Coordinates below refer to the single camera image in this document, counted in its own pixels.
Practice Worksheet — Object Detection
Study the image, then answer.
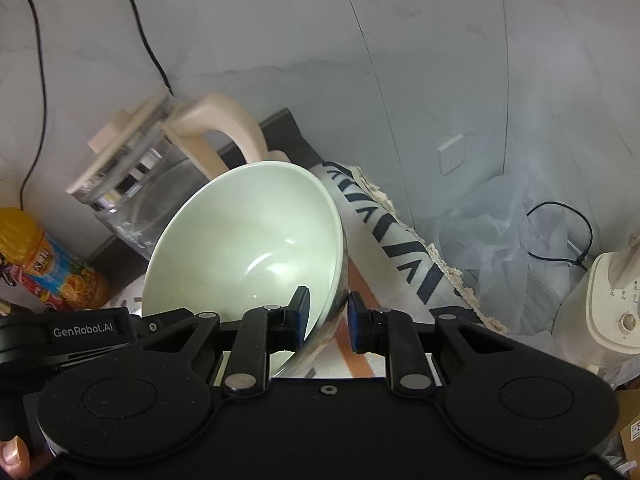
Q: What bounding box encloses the white appliance with knob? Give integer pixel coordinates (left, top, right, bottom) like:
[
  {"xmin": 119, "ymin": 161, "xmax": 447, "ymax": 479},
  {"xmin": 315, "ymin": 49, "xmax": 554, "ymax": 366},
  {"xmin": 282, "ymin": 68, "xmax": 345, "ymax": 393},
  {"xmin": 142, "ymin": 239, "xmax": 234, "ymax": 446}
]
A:
[{"xmin": 552, "ymin": 232, "xmax": 640, "ymax": 376}]

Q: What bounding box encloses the patterned tablecloth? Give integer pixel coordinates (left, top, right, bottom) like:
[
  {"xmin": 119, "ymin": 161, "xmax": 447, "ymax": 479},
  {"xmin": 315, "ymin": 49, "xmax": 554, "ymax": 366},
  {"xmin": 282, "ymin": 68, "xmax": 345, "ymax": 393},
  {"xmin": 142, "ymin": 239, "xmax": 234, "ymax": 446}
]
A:
[{"xmin": 120, "ymin": 160, "xmax": 508, "ymax": 381}]

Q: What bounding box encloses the white wall socket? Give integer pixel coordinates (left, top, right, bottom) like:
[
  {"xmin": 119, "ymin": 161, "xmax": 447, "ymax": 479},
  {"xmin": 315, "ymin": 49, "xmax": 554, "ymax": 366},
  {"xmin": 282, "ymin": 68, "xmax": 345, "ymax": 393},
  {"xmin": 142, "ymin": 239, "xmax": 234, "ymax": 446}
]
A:
[{"xmin": 437, "ymin": 134, "xmax": 467, "ymax": 177}]

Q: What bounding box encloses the person's left hand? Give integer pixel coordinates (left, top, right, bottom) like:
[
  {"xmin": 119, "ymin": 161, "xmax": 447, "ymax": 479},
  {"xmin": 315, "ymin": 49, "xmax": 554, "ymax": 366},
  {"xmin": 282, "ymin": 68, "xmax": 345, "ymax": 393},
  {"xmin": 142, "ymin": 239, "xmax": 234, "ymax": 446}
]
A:
[{"xmin": 0, "ymin": 435, "xmax": 61, "ymax": 480}]

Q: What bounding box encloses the cardboard box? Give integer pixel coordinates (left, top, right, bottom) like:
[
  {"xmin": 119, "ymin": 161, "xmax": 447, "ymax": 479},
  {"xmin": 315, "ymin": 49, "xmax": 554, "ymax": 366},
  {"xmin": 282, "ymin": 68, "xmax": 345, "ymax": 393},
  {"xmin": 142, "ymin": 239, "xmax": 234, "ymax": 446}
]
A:
[{"xmin": 605, "ymin": 390, "xmax": 640, "ymax": 471}]

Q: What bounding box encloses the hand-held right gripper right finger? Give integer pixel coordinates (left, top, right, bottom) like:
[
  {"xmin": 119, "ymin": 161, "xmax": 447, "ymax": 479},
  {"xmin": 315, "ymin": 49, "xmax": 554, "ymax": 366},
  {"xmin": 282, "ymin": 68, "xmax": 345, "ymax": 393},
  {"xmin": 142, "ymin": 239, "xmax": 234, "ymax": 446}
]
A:
[{"xmin": 347, "ymin": 290, "xmax": 506, "ymax": 393}]

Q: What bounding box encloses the clear plastic sheet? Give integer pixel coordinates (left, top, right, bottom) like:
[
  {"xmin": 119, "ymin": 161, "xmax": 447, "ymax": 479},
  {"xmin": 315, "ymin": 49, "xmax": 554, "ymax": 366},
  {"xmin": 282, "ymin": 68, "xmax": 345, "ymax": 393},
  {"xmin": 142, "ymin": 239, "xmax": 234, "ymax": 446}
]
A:
[{"xmin": 415, "ymin": 162, "xmax": 640, "ymax": 391}]

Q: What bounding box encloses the black power cable with plug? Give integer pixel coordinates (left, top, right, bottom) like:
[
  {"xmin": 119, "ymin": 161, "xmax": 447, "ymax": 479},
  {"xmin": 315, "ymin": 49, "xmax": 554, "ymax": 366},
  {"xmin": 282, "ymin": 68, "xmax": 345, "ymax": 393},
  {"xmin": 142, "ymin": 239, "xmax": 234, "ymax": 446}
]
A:
[{"xmin": 9, "ymin": 0, "xmax": 48, "ymax": 208}]

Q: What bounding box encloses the orange juice bottle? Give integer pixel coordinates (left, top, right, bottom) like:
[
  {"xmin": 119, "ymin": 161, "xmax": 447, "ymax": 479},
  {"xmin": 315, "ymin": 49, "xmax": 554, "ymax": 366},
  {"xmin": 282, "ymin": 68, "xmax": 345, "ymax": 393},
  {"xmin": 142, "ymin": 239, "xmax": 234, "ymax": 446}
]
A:
[{"xmin": 0, "ymin": 207, "xmax": 111, "ymax": 313}]

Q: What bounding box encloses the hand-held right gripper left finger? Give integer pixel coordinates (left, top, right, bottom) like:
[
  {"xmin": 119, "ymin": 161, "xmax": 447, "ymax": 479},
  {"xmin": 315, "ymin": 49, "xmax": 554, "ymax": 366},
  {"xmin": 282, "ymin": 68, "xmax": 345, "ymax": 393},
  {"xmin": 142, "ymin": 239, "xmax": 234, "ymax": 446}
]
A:
[{"xmin": 135, "ymin": 286, "xmax": 310, "ymax": 393}]

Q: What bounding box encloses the thin black cable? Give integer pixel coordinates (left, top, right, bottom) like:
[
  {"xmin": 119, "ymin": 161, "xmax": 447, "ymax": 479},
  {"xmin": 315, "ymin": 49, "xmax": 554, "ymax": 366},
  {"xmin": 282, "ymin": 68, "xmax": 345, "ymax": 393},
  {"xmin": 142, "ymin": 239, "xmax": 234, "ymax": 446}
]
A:
[{"xmin": 525, "ymin": 201, "xmax": 596, "ymax": 273}]

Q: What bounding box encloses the glass kettle with cream handle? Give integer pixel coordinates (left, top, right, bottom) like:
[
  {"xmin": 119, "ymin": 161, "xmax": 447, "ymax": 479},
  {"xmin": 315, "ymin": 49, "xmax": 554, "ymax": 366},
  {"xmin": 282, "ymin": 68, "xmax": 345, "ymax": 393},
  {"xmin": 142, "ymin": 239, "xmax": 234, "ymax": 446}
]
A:
[{"xmin": 66, "ymin": 91, "xmax": 288, "ymax": 261}]

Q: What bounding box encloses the pale green bowl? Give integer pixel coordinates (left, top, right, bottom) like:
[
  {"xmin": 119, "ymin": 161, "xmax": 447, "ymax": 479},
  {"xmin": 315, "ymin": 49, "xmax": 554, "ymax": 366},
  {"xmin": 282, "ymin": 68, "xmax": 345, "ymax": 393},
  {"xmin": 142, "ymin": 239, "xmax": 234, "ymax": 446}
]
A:
[{"xmin": 141, "ymin": 160, "xmax": 349, "ymax": 381}]

